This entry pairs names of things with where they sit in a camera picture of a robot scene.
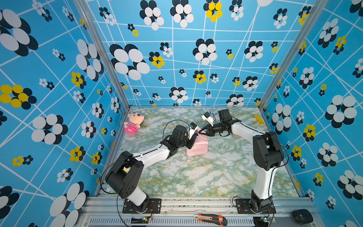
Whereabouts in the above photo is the black computer mouse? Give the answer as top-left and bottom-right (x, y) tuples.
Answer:
(292, 209), (313, 225)

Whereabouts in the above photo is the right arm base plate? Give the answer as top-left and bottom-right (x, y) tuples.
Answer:
(233, 198), (277, 215)

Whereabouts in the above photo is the pink plush doll toy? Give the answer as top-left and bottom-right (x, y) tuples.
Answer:
(124, 112), (145, 134)

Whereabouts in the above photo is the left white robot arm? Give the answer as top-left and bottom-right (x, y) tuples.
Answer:
(105, 123), (198, 207)

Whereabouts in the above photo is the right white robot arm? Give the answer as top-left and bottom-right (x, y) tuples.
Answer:
(199, 109), (285, 212)

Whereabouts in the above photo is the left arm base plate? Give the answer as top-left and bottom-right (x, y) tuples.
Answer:
(122, 196), (162, 214)

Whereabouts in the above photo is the yellow tape piece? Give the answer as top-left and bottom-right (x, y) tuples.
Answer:
(253, 114), (265, 125)

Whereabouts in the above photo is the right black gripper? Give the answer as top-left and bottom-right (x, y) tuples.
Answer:
(198, 123), (224, 138)

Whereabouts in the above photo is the red black utility knife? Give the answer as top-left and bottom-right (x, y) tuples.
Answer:
(194, 214), (228, 226)

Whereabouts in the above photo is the purple wrapping paper sheet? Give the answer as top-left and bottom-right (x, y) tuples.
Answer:
(186, 127), (209, 157)

